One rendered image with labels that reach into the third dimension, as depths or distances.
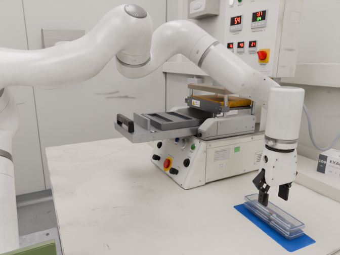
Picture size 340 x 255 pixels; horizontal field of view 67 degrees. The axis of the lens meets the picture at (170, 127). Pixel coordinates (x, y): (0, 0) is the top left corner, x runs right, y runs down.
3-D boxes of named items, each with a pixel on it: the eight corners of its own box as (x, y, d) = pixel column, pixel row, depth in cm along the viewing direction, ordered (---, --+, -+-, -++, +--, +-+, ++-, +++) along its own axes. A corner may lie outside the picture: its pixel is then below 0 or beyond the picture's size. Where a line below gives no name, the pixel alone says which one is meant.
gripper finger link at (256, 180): (254, 173, 67) (255, 191, 69) (276, 163, 70) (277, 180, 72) (251, 171, 68) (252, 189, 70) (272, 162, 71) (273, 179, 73)
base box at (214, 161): (234, 144, 147) (236, 115, 143) (291, 168, 115) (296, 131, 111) (149, 159, 123) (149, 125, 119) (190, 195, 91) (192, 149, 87)
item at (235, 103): (220, 101, 127) (221, 82, 124) (253, 109, 108) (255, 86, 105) (191, 103, 119) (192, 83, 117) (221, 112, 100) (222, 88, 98)
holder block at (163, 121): (174, 116, 116) (174, 110, 115) (199, 125, 99) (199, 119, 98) (140, 119, 108) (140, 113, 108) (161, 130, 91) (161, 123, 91)
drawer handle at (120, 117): (121, 123, 102) (121, 113, 101) (134, 131, 89) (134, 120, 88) (116, 123, 101) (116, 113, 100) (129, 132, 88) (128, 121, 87)
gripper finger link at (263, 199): (261, 187, 68) (259, 209, 70) (270, 184, 70) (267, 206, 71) (253, 182, 71) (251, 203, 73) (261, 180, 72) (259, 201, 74)
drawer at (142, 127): (176, 123, 119) (177, 107, 117) (204, 135, 100) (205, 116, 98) (114, 130, 105) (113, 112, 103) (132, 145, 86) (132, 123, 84)
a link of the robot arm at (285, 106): (267, 129, 75) (262, 137, 68) (272, 84, 72) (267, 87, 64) (299, 133, 71) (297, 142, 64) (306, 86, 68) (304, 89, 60)
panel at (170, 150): (150, 160, 121) (165, 124, 120) (182, 187, 95) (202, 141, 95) (146, 159, 120) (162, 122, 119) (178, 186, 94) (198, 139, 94)
